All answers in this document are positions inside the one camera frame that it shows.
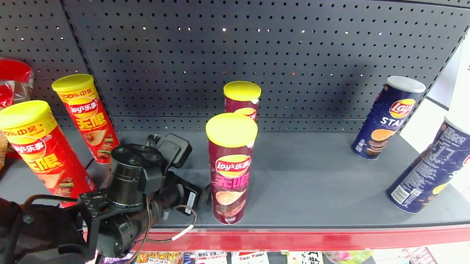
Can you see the purple snack pack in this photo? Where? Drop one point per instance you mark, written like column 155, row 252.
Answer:
column 111, row 263

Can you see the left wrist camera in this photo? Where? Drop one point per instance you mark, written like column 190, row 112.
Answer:
column 173, row 149

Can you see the red chip can yellow lid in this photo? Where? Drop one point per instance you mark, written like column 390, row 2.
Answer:
column 88, row 114
column 45, row 150

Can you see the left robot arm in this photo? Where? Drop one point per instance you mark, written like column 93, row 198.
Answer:
column 127, row 182

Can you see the green pink snack pack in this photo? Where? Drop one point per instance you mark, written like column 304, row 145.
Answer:
column 349, row 257

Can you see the blue chip can white lid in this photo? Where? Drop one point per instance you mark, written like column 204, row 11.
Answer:
column 434, row 166
column 384, row 119

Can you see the blue orange snack pack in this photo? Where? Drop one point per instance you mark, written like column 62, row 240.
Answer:
column 159, row 261

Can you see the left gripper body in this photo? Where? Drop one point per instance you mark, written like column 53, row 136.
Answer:
column 183, row 193

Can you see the maroon chip can yellow lid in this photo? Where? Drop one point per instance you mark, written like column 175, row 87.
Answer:
column 229, row 176
column 240, row 98

